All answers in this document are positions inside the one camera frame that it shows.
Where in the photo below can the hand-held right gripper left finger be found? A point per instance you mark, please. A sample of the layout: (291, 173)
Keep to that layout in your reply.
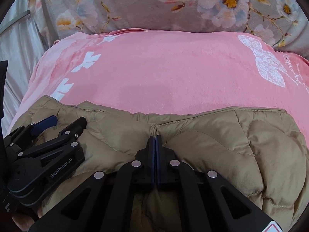
(151, 154)

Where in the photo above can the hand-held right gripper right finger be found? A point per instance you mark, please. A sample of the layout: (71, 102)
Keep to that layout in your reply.
(159, 154)

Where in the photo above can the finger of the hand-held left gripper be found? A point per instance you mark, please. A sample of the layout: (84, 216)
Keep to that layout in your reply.
(70, 135)
(45, 122)

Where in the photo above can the tan quilted jacket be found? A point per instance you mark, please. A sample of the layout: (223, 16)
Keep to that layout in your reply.
(217, 149)

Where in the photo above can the person's left hand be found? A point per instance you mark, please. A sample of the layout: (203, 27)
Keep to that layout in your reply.
(24, 223)

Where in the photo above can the silver satin cloth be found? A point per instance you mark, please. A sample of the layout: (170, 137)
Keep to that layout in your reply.
(19, 53)

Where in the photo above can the pink printed blanket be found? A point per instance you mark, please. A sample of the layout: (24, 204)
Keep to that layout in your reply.
(157, 72)

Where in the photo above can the grey curved rod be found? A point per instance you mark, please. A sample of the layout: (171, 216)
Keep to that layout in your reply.
(21, 15)

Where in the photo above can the grey floral blanket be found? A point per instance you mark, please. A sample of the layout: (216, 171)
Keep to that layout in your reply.
(135, 4)

